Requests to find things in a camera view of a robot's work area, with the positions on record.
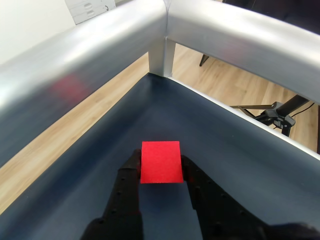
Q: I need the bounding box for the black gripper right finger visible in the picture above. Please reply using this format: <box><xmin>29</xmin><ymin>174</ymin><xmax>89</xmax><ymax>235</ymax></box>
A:
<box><xmin>181</xmin><ymin>154</ymin><xmax>269</xmax><ymax>240</ymax></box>

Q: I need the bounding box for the silver metal frame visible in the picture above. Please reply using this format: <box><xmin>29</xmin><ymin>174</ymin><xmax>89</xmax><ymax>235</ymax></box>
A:
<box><xmin>0</xmin><ymin>0</ymin><xmax>320</xmax><ymax>161</ymax></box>

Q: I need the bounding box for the white drawer cabinet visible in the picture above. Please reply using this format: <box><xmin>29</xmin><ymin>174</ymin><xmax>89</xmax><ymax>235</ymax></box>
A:
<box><xmin>64</xmin><ymin>0</ymin><xmax>116</xmax><ymax>25</ymax></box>

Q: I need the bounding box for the red cube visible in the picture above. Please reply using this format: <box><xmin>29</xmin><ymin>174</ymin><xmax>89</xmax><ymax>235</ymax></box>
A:
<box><xmin>139</xmin><ymin>140</ymin><xmax>185</xmax><ymax>185</ymax></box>

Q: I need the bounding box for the thin black cable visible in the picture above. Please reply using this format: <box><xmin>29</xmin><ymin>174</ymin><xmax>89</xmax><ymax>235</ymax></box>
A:
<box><xmin>291</xmin><ymin>102</ymin><xmax>316</xmax><ymax>118</ymax></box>

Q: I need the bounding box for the black tripod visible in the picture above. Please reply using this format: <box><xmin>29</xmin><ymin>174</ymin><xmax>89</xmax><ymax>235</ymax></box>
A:
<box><xmin>229</xmin><ymin>94</ymin><xmax>316</xmax><ymax>138</ymax></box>

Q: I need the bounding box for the black furniture leg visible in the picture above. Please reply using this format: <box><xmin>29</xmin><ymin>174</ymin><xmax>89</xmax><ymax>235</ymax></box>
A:
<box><xmin>199</xmin><ymin>53</ymin><xmax>211</xmax><ymax>67</ymax></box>

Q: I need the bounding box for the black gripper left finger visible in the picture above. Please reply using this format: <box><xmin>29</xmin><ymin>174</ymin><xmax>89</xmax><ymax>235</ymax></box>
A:
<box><xmin>79</xmin><ymin>148</ymin><xmax>145</xmax><ymax>240</ymax></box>

